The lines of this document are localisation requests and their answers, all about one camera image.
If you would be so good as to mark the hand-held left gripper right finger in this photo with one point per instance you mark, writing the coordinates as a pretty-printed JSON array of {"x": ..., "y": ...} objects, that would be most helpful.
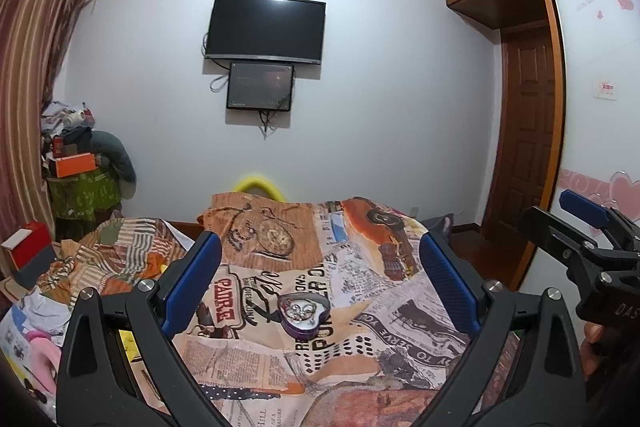
[{"x": 450, "y": 282}]

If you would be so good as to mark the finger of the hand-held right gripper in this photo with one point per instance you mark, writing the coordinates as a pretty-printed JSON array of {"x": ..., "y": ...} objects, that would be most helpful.
[
  {"x": 582, "y": 207},
  {"x": 550, "y": 232}
]

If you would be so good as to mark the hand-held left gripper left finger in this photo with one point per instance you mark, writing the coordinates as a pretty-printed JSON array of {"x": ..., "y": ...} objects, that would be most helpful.
[{"x": 192, "y": 277}]

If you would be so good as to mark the pile of assorted jewelry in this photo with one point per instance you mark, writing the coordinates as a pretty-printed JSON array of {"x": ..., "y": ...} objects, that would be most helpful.
[{"x": 300, "y": 312}]

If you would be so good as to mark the purple heart-shaped jewelry box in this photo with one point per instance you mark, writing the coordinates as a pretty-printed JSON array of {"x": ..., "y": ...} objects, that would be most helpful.
[{"x": 300, "y": 331}]

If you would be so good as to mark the person's right hand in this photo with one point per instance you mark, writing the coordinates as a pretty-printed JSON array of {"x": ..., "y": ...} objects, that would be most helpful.
[{"x": 594, "y": 344}]

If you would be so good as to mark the dark grey cloth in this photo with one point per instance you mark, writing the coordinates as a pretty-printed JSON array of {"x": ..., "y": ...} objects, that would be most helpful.
[{"x": 442, "y": 224}]

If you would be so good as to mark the brown wooden door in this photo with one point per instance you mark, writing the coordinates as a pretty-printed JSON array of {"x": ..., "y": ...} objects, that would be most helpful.
[{"x": 530, "y": 132}]

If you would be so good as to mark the yellow cloth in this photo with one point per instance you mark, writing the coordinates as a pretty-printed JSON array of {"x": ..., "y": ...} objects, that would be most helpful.
[{"x": 131, "y": 347}]

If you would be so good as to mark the printed newspaper-pattern blanket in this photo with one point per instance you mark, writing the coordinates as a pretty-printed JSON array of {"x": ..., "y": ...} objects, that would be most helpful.
[{"x": 350, "y": 267}]

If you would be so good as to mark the green patterned cloth cover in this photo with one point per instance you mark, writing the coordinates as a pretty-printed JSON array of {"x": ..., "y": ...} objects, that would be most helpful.
[{"x": 85, "y": 194}]

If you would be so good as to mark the grey plush cushion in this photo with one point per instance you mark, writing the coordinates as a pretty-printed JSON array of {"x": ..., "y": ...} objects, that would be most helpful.
[{"x": 117, "y": 157}]

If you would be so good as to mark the white cloth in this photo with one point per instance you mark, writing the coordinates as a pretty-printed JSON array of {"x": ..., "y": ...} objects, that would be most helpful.
[{"x": 42, "y": 307}]

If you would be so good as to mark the red and white box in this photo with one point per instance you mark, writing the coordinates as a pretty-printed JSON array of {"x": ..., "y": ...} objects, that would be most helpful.
[{"x": 35, "y": 247}]

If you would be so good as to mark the orange box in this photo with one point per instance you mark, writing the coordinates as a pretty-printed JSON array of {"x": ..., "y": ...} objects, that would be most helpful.
[{"x": 75, "y": 164}]

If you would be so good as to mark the pink plush item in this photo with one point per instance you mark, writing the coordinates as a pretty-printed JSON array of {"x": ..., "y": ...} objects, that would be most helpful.
[{"x": 45, "y": 349}]

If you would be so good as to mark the pile of white clutter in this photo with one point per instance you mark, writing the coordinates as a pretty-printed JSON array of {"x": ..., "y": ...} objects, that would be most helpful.
[{"x": 65, "y": 119}]

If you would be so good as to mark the striped brown curtain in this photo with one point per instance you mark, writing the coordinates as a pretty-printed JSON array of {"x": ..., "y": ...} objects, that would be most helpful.
[{"x": 30, "y": 82}]

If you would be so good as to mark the small black wall monitor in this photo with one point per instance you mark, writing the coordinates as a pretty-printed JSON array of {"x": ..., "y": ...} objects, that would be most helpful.
[{"x": 260, "y": 84}]

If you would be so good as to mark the black wall television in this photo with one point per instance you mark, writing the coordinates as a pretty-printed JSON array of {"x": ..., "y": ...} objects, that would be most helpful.
[{"x": 265, "y": 27}]

